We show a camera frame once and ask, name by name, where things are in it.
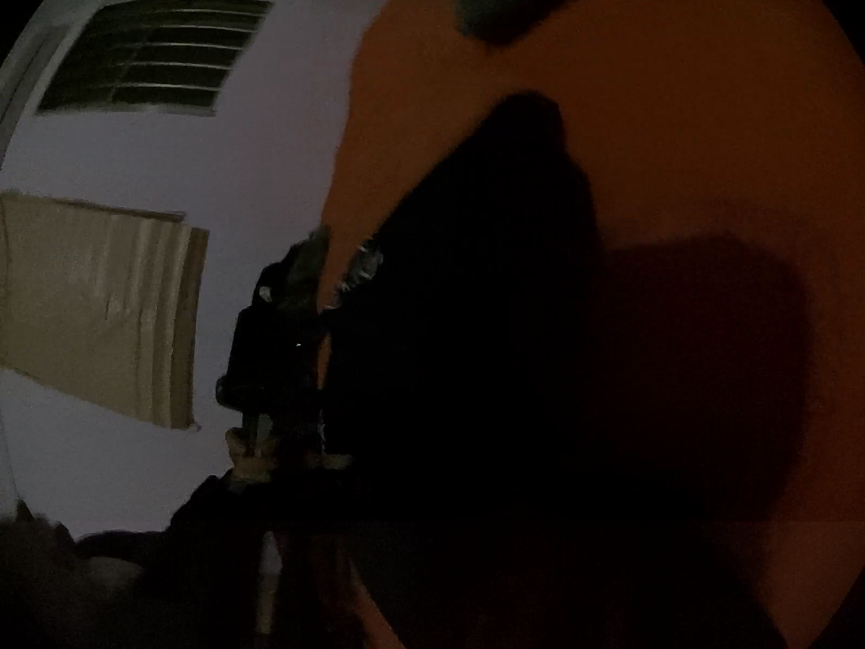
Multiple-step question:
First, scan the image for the beige curtain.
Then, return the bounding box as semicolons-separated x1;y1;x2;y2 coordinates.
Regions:
0;191;212;432

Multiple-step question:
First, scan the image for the barred window vent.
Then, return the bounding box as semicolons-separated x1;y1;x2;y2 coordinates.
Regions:
36;0;275;117

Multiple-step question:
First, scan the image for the black printed garment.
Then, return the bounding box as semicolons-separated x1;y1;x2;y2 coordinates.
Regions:
316;90;607;532

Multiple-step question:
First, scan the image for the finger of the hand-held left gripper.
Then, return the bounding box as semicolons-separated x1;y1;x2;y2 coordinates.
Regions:
253;225;334;326

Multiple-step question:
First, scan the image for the orange bed blanket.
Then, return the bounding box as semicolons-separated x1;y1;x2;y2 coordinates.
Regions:
316;0;865;649

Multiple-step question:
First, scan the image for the person's left hand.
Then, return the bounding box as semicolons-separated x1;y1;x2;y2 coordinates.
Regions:
224;427;355;486

